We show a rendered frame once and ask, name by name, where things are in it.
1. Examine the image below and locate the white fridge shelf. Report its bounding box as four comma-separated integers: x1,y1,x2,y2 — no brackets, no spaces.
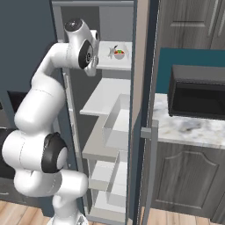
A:
79,77,132,117
95,40,133,71

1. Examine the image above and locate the grey wooden base cupboard door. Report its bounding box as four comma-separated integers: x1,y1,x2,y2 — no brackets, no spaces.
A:
150,140,225,221

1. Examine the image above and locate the pale cupboard door handle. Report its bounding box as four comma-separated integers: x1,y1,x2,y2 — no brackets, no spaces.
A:
207,0,220,38

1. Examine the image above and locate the fridge door with blue edge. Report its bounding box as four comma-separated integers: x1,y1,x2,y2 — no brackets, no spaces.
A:
126,0,162,225

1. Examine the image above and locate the grey fridge door handle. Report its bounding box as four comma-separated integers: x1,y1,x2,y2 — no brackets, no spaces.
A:
140,119,160,225

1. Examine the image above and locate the grey wooden wall cupboard door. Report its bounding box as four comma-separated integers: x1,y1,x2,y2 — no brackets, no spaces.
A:
209,0,225,50
157,0,220,50

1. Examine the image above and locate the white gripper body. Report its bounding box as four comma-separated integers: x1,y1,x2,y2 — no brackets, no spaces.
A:
87,28,101,78

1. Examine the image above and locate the black microwave oven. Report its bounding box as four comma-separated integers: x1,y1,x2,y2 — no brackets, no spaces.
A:
167,64,225,121

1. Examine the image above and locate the grey fridge shelf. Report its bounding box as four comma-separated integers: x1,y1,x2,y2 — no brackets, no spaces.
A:
81,115,130,162

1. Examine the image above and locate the clear tupperware with fish and tomato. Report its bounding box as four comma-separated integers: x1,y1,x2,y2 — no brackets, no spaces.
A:
107,41,132,62

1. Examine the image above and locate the grey open fridge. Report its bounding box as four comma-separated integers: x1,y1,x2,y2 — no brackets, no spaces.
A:
51,0,139,225

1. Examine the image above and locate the clear fridge drawer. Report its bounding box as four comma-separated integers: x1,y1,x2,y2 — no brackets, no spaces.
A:
101,93,131,152
88,150,129,192
87,187,128,218

